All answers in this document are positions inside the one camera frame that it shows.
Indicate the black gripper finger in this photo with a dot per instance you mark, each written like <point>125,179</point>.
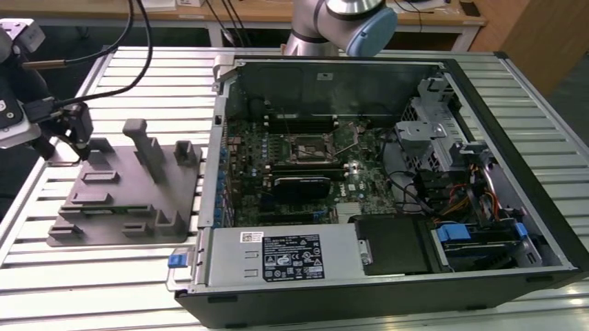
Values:
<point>79,124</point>
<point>43,148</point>

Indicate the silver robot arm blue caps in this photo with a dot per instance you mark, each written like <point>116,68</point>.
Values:
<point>322,20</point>

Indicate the CPU socket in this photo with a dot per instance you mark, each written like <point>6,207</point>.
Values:
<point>310,148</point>

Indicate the light wooden desk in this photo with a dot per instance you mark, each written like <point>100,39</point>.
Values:
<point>68,12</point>

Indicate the grey parts rack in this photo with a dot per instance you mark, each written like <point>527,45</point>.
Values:
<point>128,196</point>

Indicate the small white labelled box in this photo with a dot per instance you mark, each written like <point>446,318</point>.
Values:
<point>189,2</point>

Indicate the blue case latch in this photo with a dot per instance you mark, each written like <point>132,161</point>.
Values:
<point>177,261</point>

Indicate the bank of four RAM slots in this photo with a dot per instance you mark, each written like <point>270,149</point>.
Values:
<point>308,170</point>
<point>303,122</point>

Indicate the silver power supply box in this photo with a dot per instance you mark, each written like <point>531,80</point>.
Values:
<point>229,255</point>

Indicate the black graphics card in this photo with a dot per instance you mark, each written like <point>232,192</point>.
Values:
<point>300,189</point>

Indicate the black expansion slot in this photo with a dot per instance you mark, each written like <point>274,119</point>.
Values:
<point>284,218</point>

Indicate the silver finned heatsink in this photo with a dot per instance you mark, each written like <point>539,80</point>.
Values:
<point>347,213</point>

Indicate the green motherboard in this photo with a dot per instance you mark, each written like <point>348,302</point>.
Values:
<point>374,207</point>

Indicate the black and silver PC case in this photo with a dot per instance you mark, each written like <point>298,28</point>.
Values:
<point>322,303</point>

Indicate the perforated metal drive cage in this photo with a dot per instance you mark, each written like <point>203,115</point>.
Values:
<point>420,132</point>

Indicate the hard disk in blue carrier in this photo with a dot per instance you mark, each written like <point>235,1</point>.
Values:
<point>451,234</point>

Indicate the black phone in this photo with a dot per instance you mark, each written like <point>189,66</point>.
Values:
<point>469,8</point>

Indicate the brown wooden cabinet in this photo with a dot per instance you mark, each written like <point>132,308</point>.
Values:
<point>542,34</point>

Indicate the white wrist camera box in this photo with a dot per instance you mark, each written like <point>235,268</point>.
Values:
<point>22,134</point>

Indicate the grey corner bracket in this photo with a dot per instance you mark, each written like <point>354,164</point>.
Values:
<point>225,63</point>

